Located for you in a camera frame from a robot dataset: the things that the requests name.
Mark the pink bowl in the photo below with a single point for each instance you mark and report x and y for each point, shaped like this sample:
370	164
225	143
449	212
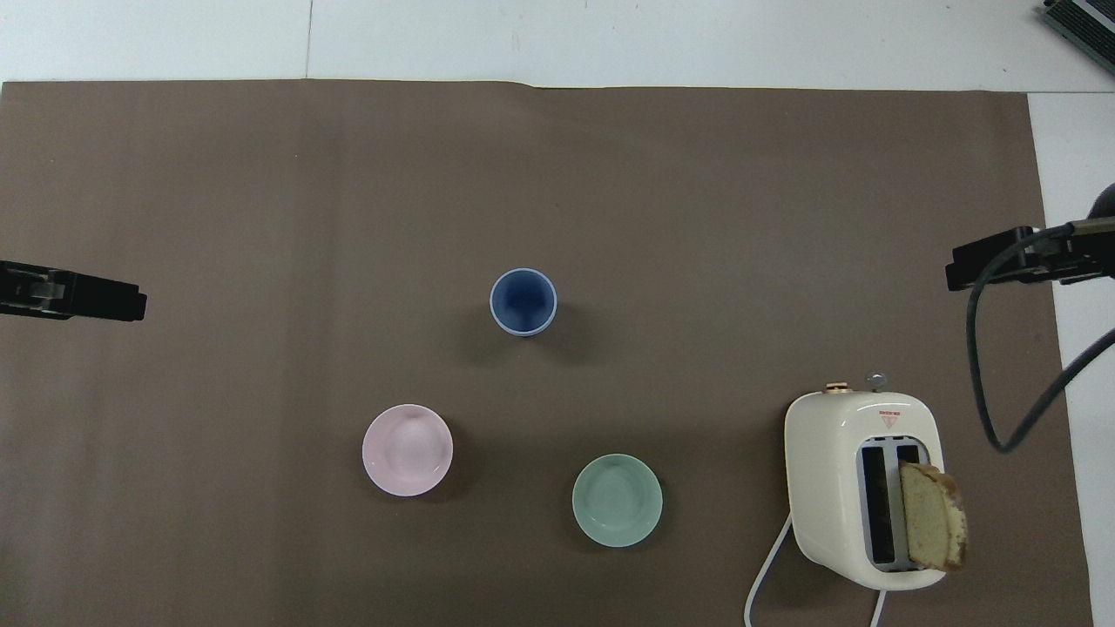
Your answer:
407	450

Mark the blue cup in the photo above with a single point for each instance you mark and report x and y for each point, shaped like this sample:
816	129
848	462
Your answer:
523	300

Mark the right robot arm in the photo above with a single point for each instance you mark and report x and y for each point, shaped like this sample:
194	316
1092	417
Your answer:
1108	202

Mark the cream toaster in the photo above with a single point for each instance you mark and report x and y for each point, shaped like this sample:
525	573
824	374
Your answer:
823	470

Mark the bread slice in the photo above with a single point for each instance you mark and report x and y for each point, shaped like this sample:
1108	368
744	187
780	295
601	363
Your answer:
932	518

